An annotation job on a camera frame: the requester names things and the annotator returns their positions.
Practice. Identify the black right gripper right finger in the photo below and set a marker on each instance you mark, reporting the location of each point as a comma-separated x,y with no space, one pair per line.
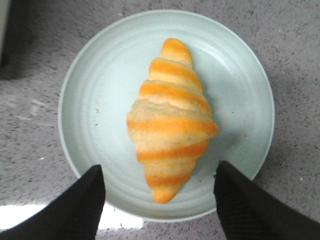
247,212

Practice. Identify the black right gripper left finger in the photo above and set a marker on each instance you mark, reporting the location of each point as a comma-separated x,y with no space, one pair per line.
74,215

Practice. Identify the striped croissant bread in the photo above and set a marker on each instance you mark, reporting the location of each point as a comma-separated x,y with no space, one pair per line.
171,121

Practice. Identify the light green plate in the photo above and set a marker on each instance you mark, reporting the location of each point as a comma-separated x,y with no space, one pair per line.
103,82

